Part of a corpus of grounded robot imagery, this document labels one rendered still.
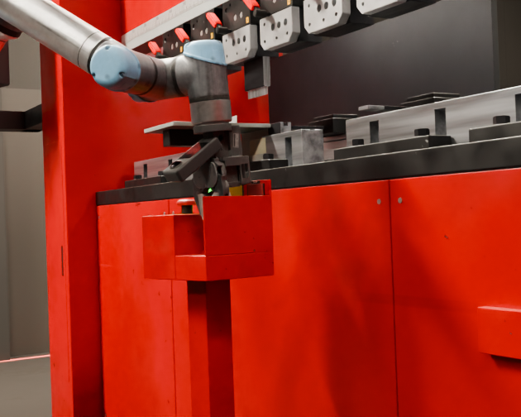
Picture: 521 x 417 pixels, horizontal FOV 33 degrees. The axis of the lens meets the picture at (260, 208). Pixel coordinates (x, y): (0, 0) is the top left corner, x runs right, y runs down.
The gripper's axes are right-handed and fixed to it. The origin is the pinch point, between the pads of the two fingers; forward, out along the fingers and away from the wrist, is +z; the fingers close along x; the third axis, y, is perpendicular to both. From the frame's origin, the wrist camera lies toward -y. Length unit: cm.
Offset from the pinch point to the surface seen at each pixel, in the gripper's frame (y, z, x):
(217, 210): -2.5, -4.5, -4.9
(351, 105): 106, -28, 60
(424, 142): 26.8, -12.8, -29.0
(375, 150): 29.6, -12.3, -15.0
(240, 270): 1.2, 6.8, -4.9
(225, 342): 1.5, 20.8, 2.1
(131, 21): 65, -64, 116
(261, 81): 50, -33, 39
